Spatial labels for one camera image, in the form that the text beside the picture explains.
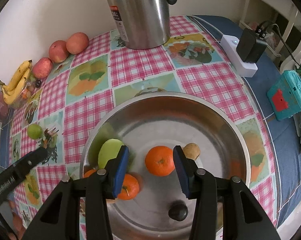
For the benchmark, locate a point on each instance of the dark plum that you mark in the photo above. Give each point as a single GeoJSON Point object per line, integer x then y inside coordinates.
{"type": "Point", "coordinates": [178, 211]}

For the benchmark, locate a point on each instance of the large orange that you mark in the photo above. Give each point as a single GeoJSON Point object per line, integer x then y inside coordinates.
{"type": "Point", "coordinates": [159, 160]}

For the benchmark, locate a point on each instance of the steel bowl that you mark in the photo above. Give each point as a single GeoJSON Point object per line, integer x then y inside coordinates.
{"type": "Point", "coordinates": [165, 120]}

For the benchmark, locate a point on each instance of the stainless steel kettle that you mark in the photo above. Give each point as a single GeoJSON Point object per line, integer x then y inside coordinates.
{"type": "Point", "coordinates": [140, 12]}

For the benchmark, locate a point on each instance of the teal box with red label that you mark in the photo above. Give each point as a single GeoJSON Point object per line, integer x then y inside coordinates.
{"type": "Point", "coordinates": [288, 92]}

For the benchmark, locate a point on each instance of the medium orange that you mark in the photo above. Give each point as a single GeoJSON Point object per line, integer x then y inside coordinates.
{"type": "Point", "coordinates": [129, 187]}

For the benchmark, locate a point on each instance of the clear bag of small fruit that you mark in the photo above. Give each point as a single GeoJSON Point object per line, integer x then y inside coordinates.
{"type": "Point", "coordinates": [28, 92]}

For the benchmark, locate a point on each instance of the small orange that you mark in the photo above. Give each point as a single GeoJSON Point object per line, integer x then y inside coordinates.
{"type": "Point", "coordinates": [89, 173]}

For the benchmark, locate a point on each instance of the black power adapter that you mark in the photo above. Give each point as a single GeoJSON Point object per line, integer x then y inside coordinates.
{"type": "Point", "coordinates": [250, 46]}

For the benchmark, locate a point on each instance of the small green fruit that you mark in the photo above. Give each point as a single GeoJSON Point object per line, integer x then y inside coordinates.
{"type": "Point", "coordinates": [34, 131]}

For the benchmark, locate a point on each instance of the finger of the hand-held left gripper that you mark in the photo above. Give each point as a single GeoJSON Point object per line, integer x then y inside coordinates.
{"type": "Point", "coordinates": [28, 162]}

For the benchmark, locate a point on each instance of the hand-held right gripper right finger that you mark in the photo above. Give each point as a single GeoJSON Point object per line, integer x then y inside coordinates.
{"type": "Point", "coordinates": [181, 172]}

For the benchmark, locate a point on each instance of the brown round fruit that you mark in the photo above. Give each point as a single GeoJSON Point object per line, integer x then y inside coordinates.
{"type": "Point", "coordinates": [192, 151]}

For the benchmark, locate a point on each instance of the pink checkered tablecloth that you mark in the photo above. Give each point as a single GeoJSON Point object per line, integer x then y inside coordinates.
{"type": "Point", "coordinates": [140, 65]}

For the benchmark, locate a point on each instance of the red apple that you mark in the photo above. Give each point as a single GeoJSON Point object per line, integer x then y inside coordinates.
{"type": "Point", "coordinates": [77, 43]}
{"type": "Point", "coordinates": [42, 68]}
{"type": "Point", "coordinates": [58, 51]}

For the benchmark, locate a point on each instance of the blue cloth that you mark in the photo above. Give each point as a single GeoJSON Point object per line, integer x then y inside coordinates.
{"type": "Point", "coordinates": [278, 135]}

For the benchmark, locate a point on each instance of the white plastic chair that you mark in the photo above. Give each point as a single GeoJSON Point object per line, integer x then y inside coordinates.
{"type": "Point", "coordinates": [293, 10]}

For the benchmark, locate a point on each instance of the white power strip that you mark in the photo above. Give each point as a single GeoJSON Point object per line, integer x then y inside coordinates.
{"type": "Point", "coordinates": [248, 70]}

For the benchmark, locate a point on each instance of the large green fruit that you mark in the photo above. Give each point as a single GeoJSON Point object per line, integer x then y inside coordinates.
{"type": "Point", "coordinates": [109, 152]}

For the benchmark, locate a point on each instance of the banana bunch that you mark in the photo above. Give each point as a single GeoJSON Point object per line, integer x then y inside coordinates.
{"type": "Point", "coordinates": [15, 82]}

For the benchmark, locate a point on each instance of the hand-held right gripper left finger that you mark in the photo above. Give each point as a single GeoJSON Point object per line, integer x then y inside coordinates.
{"type": "Point", "coordinates": [120, 172]}

